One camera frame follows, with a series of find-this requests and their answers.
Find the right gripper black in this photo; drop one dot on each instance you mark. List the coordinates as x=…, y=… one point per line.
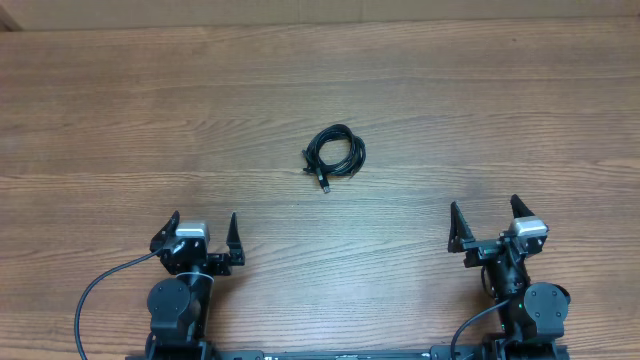
x=481, y=249

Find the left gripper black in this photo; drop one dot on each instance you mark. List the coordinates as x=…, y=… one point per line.
x=219, y=264

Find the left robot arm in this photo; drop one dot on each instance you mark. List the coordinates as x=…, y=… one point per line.
x=179, y=305

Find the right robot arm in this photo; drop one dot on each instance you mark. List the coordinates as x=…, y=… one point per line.
x=531, y=314

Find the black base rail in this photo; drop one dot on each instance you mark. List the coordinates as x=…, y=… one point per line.
x=436, y=352

